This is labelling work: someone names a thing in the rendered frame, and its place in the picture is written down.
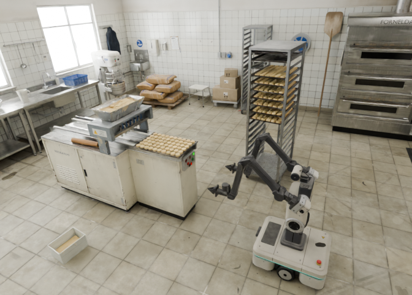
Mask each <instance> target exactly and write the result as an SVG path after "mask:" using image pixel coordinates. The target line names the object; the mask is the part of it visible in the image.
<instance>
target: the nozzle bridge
mask: <svg viewBox="0 0 412 295"><path fill-rule="evenodd" d="M140 114H141V115H140ZM137 116H139V118H141V116H142V118H141V119H140V121H138V120H137ZM134 118H136V120H137V121H136V123H135V122H134ZM152 118H153V109H152V106H150V105H143V104H141V106H140V108H139V109H137V110H135V111H133V112H131V113H129V114H127V115H126V116H124V117H122V118H120V119H118V120H116V121H114V122H109V121H103V120H101V119H100V118H97V119H95V120H93V121H91V122H89V123H87V127H88V131H89V134H90V137H94V138H97V142H98V145H99V149H100V152H101V153H103V154H106V155H109V154H111V152H110V147H109V142H108V141H110V142H113V141H115V138H117V137H118V136H120V135H122V134H124V133H125V132H127V131H129V130H130V129H132V128H134V127H136V126H137V125H139V124H141V125H140V126H139V128H140V129H144V130H149V129H148V121H147V120H148V119H152ZM130 120H132V122H134V123H133V125H131V122H130ZM127 121H128V123H129V124H130V125H129V127H128V126H127V124H126V122H127ZM123 123H124V124H125V126H127V127H126V129H124V128H123ZM120 126H121V128H123V129H122V131H120Z"/></svg>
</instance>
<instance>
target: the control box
mask: <svg viewBox="0 0 412 295"><path fill-rule="evenodd" d="M193 153H194V155H193ZM189 156H191V158H189ZM192 158H194V160H193V161H192ZM186 159H187V162H185V161H186ZM195 160H196V156H195V150H191V151H190V152H189V153H188V154H187V155H186V156H185V157H184V158H183V161H182V162H181V163H182V171H185V170H187V168H189V167H190V166H191V165H192V164H191V163H193V162H195ZM188 162H189V165H187V163H188Z"/></svg>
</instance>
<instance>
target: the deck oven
mask: <svg viewBox="0 0 412 295"><path fill-rule="evenodd" d="M347 27H348V29H347V35H346V40H345V45H346V46H345V51H344V55H343V61H342V65H341V68H340V74H339V78H338V84H337V90H336V94H335V100H334V107H333V112H332V121H331V126H333V127H332V130H333V131H338V132H347V133H352V134H361V135H366V136H375V137H384V138H389V139H398V140H407V141H412V12H410V13H393V12H354V13H349V14H348V21H347Z"/></svg>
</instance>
